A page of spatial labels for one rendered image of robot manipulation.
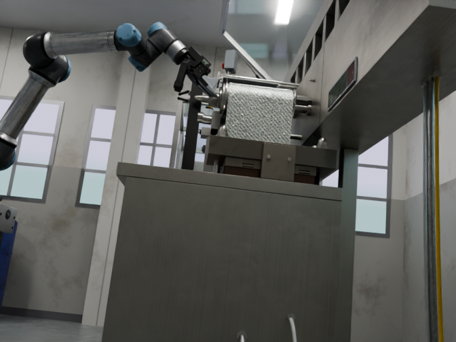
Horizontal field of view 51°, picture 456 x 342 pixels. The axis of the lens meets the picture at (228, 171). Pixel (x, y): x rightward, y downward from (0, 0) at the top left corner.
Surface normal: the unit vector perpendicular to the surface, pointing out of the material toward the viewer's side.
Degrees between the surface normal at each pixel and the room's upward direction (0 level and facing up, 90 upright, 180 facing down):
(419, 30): 180
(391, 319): 90
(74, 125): 90
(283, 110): 90
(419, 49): 180
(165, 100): 90
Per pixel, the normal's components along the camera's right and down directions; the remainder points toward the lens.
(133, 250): 0.08, -0.21
